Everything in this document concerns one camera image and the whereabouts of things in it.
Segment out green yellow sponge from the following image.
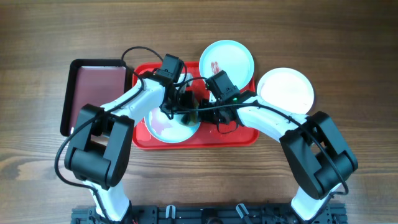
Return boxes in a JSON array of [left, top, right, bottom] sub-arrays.
[[180, 91, 199, 126]]

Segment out light blue plate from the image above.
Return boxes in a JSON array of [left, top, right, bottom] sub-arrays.
[[144, 108, 201, 144], [198, 40, 254, 90]]

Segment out white plate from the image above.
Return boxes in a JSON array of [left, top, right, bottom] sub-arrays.
[[256, 67, 315, 114]]

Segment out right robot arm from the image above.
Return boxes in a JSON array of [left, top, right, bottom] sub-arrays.
[[199, 91, 358, 222]]

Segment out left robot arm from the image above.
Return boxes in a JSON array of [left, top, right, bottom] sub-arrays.
[[56, 78, 191, 223]]

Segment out red serving tray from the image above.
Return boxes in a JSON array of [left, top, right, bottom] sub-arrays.
[[132, 62, 259, 151]]

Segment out black water tray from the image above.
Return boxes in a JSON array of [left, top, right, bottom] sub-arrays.
[[60, 59, 132, 136]]

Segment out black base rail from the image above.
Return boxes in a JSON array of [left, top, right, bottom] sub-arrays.
[[70, 203, 348, 224]]

